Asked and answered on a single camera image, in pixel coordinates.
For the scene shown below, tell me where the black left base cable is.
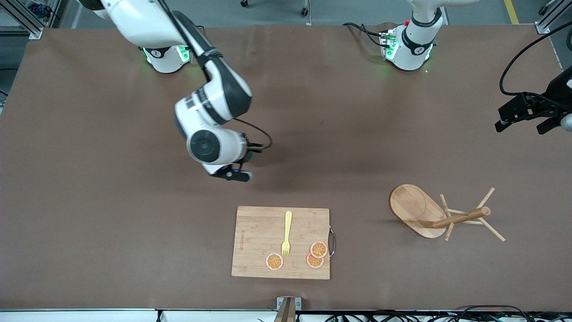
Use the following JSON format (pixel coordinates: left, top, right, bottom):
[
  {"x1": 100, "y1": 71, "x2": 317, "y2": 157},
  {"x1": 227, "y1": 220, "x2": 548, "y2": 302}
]
[{"x1": 343, "y1": 22, "x2": 390, "y2": 48}]

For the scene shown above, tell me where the blue cable coil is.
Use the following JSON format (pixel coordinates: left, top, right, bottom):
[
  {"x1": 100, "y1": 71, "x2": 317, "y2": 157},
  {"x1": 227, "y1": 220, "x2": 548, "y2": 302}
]
[{"x1": 27, "y1": 2, "x2": 53, "y2": 19}]

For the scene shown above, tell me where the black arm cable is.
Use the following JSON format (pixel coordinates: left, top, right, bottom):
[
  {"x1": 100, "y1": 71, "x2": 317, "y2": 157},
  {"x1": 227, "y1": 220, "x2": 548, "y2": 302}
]
[
  {"x1": 156, "y1": 0, "x2": 273, "y2": 153},
  {"x1": 498, "y1": 20, "x2": 572, "y2": 108}
]

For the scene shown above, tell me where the metal table edge bracket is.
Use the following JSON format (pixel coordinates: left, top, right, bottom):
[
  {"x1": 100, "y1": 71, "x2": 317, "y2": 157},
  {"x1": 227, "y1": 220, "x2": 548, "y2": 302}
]
[{"x1": 276, "y1": 297, "x2": 302, "y2": 322}]

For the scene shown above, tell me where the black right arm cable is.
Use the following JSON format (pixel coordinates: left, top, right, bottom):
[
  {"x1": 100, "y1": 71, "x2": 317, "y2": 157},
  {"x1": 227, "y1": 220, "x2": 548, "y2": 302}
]
[{"x1": 156, "y1": 0, "x2": 273, "y2": 153}]

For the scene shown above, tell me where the bamboo cutting board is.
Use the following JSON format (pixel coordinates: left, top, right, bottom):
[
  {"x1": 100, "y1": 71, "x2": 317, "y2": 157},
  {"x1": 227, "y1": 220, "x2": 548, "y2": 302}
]
[{"x1": 231, "y1": 206, "x2": 331, "y2": 280}]

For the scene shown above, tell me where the yellow plastic fork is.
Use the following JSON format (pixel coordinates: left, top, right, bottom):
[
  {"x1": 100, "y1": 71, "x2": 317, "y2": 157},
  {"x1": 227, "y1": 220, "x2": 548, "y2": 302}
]
[{"x1": 281, "y1": 211, "x2": 293, "y2": 259}]

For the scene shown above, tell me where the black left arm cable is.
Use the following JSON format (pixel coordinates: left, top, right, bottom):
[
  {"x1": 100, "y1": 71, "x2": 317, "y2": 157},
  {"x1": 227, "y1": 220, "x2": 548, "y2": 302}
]
[{"x1": 498, "y1": 20, "x2": 572, "y2": 108}]

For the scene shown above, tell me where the wooden mug tree rack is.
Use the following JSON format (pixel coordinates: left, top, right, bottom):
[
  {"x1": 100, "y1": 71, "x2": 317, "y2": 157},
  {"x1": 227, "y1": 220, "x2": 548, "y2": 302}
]
[{"x1": 389, "y1": 184, "x2": 506, "y2": 242}]

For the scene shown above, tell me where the aluminium frame post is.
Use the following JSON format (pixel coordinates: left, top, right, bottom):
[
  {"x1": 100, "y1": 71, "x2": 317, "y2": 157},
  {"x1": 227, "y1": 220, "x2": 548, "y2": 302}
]
[
  {"x1": 0, "y1": 0, "x2": 43, "y2": 40},
  {"x1": 535, "y1": 0, "x2": 572, "y2": 34}
]

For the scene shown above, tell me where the black cable bundle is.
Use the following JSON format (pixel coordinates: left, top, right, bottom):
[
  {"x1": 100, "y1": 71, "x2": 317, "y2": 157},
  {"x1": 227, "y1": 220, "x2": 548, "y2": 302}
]
[{"x1": 324, "y1": 305, "x2": 572, "y2": 322}]

